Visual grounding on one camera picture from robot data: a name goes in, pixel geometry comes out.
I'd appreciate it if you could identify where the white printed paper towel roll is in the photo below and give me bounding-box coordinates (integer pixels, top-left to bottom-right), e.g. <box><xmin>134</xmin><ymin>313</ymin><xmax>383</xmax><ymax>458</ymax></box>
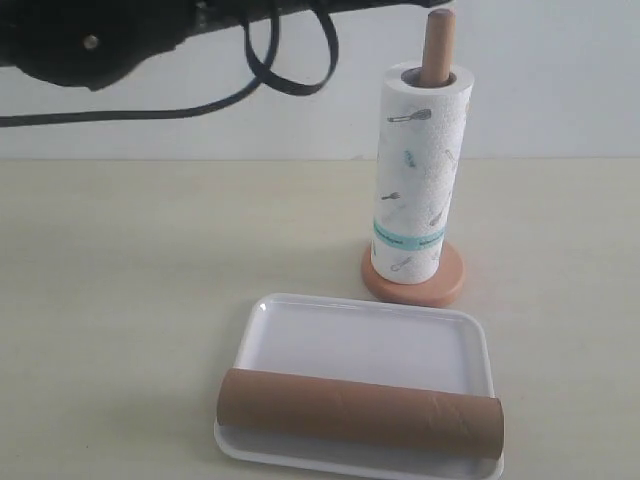
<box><xmin>371</xmin><ymin>62</ymin><xmax>474</xmax><ymax>284</ymax></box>

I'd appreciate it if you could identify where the brown cardboard tube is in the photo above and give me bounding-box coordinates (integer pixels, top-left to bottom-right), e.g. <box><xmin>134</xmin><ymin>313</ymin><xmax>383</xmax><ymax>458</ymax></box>
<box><xmin>216</xmin><ymin>368</ymin><xmax>505</xmax><ymax>460</ymax></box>

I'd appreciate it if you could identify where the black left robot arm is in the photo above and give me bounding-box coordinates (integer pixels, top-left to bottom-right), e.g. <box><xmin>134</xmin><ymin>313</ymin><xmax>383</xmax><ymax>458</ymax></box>
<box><xmin>1</xmin><ymin>0</ymin><xmax>387</xmax><ymax>91</ymax></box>

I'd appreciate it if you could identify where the wooden paper towel holder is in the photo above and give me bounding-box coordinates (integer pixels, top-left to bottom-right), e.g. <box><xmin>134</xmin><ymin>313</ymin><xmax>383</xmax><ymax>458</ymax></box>
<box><xmin>361</xmin><ymin>8</ymin><xmax>465</xmax><ymax>307</ymax></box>

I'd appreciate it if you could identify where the white rectangular tray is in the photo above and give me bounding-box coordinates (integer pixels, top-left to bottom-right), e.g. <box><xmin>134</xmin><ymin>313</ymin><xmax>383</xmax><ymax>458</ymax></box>
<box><xmin>214</xmin><ymin>293</ymin><xmax>504</xmax><ymax>479</ymax></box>

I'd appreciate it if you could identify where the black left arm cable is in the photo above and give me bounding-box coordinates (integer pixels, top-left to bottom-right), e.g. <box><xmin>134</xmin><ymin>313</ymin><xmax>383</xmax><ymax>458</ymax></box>
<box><xmin>0</xmin><ymin>0</ymin><xmax>340</xmax><ymax>130</ymax></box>

